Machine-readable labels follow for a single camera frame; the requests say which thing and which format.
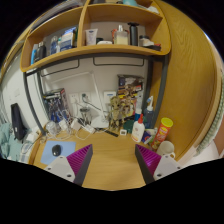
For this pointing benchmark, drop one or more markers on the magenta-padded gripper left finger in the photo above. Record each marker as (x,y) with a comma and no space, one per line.
(58,166)

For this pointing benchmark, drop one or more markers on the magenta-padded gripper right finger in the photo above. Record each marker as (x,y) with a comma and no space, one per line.
(166,165)

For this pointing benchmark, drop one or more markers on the black computer mouse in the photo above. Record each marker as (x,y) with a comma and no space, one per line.
(56,150)

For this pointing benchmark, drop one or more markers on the light blue mouse pad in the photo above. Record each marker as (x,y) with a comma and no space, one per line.
(68,148)

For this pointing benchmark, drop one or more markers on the white mug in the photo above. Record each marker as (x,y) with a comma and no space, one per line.
(166,148)

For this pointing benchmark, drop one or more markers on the red chip can yellow lid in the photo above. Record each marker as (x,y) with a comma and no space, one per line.
(162,133)

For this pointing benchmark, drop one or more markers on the blue and red snack packet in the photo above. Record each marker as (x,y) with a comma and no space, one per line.
(146,136)

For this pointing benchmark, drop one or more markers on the clear plastic bag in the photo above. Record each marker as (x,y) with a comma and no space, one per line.
(50,127)

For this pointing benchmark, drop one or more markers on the white cardboard box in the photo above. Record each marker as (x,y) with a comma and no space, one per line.
(31,136)

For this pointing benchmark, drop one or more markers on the white glue bottle red cap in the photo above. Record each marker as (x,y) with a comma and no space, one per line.
(138,129)

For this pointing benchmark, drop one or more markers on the white power strip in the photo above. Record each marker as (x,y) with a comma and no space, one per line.
(88,128)

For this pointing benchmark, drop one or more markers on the dark spray bottle white top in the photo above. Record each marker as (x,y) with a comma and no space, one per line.
(149,115)

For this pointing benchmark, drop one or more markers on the dark green box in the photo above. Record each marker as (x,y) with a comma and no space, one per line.
(128,126)

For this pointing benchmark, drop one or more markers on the small white cube clock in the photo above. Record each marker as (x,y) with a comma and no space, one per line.
(123,132)

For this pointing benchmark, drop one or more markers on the teal cloth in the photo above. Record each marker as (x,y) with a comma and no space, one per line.
(8,141)

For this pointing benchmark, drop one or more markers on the metal cup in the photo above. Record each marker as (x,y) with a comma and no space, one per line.
(85,115)

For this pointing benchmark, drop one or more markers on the black bag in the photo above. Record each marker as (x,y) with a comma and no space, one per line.
(17,121)

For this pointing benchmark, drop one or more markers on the blue model kit box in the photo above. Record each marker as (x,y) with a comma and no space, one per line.
(56,105)

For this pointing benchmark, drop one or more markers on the black pen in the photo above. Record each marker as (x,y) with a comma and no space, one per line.
(111,132)

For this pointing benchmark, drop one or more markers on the tan robot figure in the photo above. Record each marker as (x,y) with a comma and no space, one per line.
(116,111)

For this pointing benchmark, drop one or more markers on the white desk lamp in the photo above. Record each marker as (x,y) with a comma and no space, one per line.
(97,96)

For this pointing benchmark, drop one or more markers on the colourful model kit box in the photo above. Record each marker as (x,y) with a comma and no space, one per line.
(130,83)

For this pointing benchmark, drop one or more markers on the wooden shelf unit with items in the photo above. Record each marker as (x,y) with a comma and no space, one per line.
(100,50)

